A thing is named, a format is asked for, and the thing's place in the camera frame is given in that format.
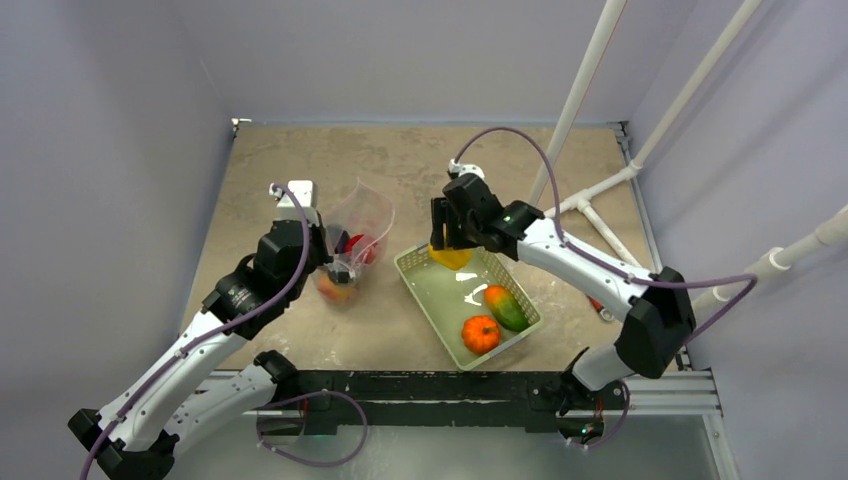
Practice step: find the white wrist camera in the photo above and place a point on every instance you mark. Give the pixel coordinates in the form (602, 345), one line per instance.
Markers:
(295, 199)
(457, 169)

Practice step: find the green plastic basket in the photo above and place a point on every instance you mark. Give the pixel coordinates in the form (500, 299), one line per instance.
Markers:
(448, 298)

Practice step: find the purple eggplant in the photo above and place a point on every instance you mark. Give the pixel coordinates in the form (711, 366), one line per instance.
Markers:
(337, 239)

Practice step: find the clear pink zip bag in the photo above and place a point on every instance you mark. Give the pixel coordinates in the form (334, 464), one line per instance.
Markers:
(356, 234)

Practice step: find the peach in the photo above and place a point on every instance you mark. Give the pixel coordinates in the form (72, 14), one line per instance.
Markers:
(331, 291)

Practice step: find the yellow bell pepper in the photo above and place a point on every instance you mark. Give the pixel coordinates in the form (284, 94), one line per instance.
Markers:
(453, 259)

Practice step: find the black base frame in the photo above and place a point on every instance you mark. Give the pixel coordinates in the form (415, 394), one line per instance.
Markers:
(535, 401)

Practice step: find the small orange pumpkin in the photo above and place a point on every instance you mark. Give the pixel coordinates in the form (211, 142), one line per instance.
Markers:
(481, 334)

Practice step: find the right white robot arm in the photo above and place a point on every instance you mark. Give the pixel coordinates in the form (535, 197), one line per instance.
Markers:
(654, 309)

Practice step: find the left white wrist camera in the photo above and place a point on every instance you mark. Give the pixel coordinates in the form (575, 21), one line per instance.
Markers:
(295, 199)

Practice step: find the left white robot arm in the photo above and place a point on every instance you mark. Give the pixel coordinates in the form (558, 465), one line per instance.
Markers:
(140, 434)

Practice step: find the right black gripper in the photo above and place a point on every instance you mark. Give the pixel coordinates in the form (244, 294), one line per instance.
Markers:
(441, 227)

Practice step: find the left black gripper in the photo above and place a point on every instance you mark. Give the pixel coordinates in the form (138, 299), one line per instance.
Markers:
(318, 234)

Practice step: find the dark purple plum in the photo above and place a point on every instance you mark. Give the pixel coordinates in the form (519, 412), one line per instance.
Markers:
(339, 273)

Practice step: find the green orange mango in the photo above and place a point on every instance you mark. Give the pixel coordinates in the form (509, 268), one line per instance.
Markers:
(505, 308)

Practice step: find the red tomato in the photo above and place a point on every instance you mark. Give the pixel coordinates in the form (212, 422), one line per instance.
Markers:
(364, 249)

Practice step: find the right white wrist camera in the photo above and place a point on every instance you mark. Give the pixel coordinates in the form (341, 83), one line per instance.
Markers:
(457, 169)

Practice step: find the metal adjustable wrench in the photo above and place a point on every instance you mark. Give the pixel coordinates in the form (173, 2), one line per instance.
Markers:
(603, 313)

